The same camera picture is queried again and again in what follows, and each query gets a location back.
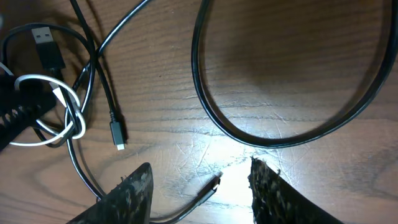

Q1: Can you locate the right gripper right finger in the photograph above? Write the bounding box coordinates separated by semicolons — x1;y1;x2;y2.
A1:
248;157;342;224

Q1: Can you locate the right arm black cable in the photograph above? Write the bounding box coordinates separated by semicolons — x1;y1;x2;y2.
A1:
190;0;398;149

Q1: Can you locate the short black usb cable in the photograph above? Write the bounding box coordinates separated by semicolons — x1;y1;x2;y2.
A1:
1;23;97;149

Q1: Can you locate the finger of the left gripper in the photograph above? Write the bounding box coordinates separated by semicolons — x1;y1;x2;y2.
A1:
1;75;57;149

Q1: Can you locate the long black usb cable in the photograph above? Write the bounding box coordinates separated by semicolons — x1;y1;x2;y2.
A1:
67;0;153;200

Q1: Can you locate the white usb cable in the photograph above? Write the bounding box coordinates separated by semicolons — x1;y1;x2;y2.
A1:
0;62;87;147

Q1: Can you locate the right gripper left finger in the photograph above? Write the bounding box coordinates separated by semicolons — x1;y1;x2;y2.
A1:
69;162;154;224

